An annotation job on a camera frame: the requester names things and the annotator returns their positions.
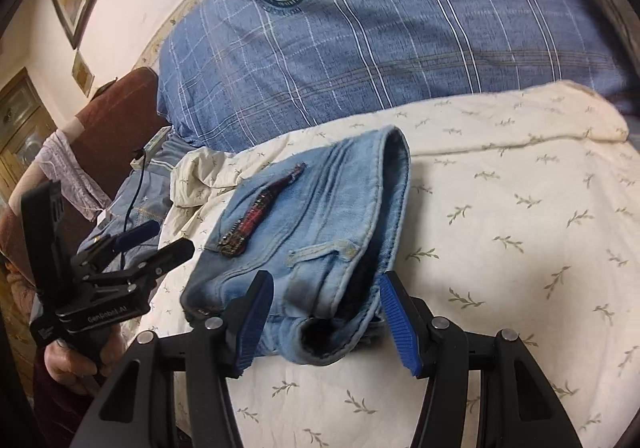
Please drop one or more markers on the light blue denim pants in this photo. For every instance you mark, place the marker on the light blue denim pants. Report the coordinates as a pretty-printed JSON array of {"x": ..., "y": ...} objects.
[{"x": 310, "y": 208}]

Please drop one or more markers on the person's left forearm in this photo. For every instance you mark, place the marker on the person's left forearm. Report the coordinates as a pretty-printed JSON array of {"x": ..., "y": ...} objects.
[{"x": 55, "y": 413}]

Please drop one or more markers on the white plastic device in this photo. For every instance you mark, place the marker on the white plastic device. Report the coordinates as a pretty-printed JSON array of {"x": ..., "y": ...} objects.
[{"x": 157, "y": 139}]

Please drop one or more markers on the beige striped pillow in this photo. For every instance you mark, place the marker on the beige striped pillow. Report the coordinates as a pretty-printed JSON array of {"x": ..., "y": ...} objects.
[{"x": 610, "y": 3}]

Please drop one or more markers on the blue plaid pillow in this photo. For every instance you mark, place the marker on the blue plaid pillow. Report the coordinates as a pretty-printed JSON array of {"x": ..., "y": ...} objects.
[{"x": 400, "y": 28}]

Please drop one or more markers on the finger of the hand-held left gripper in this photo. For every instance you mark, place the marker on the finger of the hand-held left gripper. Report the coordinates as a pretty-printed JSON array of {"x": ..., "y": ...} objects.
[
  {"x": 135, "y": 234},
  {"x": 172, "y": 252}
]

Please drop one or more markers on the light blue denim garment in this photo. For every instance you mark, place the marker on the light blue denim garment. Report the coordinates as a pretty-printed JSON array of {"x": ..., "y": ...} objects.
[{"x": 147, "y": 190}]

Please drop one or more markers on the cream leaf-print blanket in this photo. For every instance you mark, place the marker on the cream leaf-print blanket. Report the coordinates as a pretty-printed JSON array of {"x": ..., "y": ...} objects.
[{"x": 500, "y": 253}]

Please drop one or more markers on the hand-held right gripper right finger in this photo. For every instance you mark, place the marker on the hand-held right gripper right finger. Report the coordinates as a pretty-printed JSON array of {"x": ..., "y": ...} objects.
[{"x": 400, "y": 323}]

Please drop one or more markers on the small framed wall picture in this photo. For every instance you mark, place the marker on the small framed wall picture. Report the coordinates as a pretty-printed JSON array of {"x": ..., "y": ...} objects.
[{"x": 82, "y": 72}]

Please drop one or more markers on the person's left hand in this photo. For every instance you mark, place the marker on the person's left hand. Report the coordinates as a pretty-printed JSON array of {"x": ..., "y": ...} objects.
[{"x": 67, "y": 363}]

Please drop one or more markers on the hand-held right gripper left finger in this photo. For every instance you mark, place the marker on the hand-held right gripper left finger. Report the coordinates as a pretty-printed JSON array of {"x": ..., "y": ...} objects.
[{"x": 252, "y": 323}]

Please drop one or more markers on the wooden glass-door cabinet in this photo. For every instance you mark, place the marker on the wooden glass-door cabinet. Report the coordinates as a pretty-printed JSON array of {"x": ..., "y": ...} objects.
[{"x": 20, "y": 128}]

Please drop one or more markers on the lavender lace cloth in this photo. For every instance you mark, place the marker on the lavender lace cloth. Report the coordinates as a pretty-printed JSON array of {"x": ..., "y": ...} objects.
[{"x": 70, "y": 173}]

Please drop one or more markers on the brown headboard with lilac cloth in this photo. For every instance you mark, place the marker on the brown headboard with lilac cloth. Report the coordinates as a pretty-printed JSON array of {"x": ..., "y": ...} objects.
[{"x": 120, "y": 118}]

